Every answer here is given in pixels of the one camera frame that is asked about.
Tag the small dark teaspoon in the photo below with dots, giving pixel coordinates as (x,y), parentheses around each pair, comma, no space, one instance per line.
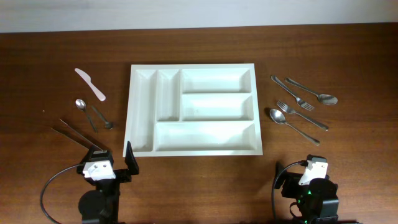
(107,124)

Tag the steel tablespoon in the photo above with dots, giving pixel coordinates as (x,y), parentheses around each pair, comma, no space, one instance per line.
(321,97)
(279,118)

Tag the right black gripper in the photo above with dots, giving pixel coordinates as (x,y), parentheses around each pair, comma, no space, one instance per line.
(286,182)

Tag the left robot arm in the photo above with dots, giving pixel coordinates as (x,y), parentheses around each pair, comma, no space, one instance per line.
(101,205)

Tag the small steel teaspoon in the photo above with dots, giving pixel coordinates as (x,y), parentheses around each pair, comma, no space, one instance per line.
(81,105)

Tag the steel tweezers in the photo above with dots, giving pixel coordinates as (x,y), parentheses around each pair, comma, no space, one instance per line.
(80,135)

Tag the pink plastic knife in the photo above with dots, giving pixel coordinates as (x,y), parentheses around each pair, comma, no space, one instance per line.
(87,79)

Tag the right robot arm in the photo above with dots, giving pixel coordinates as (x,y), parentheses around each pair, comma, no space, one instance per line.
(312,191)

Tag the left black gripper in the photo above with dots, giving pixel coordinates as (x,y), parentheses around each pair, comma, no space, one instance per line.
(125,177)

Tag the white plastic cutlery tray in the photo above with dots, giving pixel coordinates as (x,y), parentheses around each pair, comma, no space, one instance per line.
(193,110)

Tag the steel fork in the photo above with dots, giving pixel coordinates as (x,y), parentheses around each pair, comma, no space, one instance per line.
(290,110)
(299,101)

